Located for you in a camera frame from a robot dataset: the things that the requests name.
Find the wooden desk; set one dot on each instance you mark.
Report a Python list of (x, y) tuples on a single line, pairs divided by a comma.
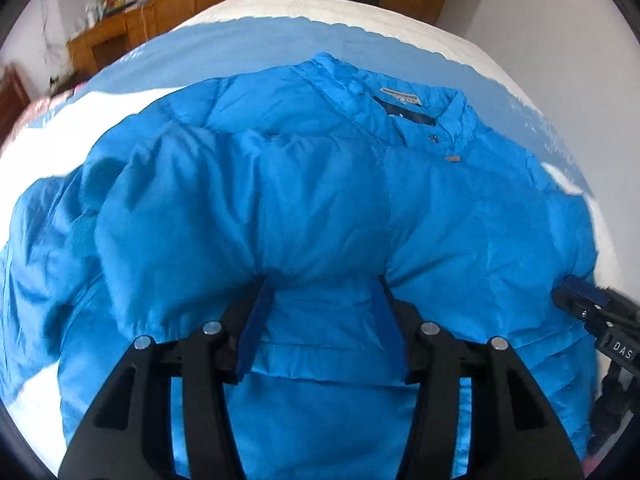
[(110, 40)]

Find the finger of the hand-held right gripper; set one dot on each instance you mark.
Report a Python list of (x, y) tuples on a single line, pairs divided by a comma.
[(575, 300)]

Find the dark wooden cabinet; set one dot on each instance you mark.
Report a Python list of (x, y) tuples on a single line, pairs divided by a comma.
[(12, 105)]

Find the person's right hand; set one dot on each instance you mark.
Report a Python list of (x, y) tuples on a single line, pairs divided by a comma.
[(610, 410)]

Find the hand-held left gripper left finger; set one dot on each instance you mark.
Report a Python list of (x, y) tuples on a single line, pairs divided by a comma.
[(252, 330)]

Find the white bed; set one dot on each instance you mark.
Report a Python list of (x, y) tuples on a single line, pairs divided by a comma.
[(350, 40)]

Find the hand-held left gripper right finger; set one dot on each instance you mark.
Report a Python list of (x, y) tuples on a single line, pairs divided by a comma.
[(390, 330)]

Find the pink cloth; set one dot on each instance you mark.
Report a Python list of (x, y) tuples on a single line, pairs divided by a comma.
[(50, 102)]

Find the blue puffer jacket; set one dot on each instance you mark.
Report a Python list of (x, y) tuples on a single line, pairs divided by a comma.
[(300, 185)]

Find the colourful toys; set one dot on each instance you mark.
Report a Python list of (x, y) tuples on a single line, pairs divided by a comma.
[(110, 2)]

